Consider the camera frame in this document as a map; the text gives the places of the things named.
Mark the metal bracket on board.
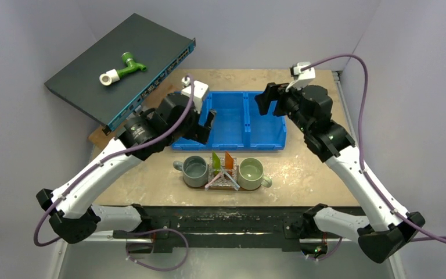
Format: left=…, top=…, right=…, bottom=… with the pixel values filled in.
left=130, top=105, right=156, bottom=118

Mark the brown oval wooden tray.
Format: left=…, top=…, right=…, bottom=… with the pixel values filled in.
left=186, top=185, right=261, bottom=192

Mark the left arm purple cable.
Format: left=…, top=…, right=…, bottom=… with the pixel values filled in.
left=33, top=75, right=195, bottom=273

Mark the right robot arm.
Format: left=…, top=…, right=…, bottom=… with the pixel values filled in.
left=254, top=83, right=425, bottom=263

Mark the green toothpaste tube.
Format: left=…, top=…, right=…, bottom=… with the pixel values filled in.
left=212, top=151, right=221, bottom=176

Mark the green white pipe fitting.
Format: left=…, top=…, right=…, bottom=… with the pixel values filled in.
left=99, top=52, right=147, bottom=86

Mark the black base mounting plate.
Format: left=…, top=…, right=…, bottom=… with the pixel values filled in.
left=111, top=206, right=374, bottom=254

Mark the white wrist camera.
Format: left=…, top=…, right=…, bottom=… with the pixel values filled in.
left=285, top=62, right=316, bottom=92
left=181, top=76, right=210, bottom=114

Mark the blue divided plastic bin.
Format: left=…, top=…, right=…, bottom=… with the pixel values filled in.
left=171, top=91, right=287, bottom=152

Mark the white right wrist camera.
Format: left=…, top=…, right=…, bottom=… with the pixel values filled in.
left=285, top=62, right=316, bottom=92

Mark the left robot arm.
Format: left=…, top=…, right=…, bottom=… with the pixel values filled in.
left=36, top=93, right=216, bottom=244

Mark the light green mug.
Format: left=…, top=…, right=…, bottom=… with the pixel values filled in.
left=237, top=158, right=272, bottom=191

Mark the clear plastic blister pack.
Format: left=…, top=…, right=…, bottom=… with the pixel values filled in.
left=207, top=156, right=238, bottom=186

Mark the white toothbrush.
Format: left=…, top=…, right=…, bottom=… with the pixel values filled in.
left=221, top=169, right=240, bottom=191

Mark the grey mug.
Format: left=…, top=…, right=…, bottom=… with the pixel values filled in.
left=172, top=155, right=209, bottom=188

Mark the pink toothbrush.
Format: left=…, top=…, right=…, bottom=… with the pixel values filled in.
left=204, top=172, right=222, bottom=191

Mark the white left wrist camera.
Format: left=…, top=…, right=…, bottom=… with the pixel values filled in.
left=181, top=76, right=210, bottom=114

